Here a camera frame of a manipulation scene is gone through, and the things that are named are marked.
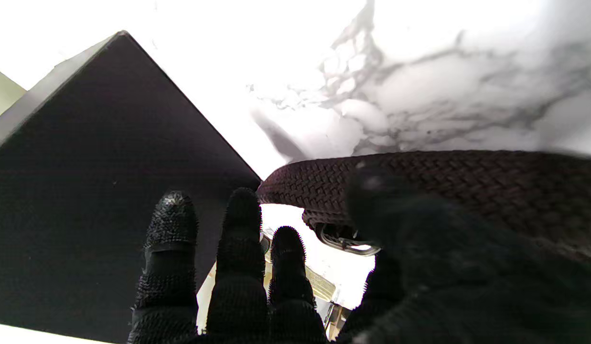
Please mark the printed room scene backdrop curtain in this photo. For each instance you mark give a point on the printed room scene backdrop curtain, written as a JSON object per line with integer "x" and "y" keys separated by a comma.
{"x": 4, "y": 91}

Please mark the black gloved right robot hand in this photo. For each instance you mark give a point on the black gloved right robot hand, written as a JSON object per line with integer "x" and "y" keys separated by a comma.
{"x": 467, "y": 286}

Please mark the black square storage box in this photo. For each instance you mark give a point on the black square storage box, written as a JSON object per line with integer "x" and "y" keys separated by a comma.
{"x": 85, "y": 191}

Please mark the black woven belt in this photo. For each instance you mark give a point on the black woven belt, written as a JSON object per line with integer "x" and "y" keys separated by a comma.
{"x": 467, "y": 186}

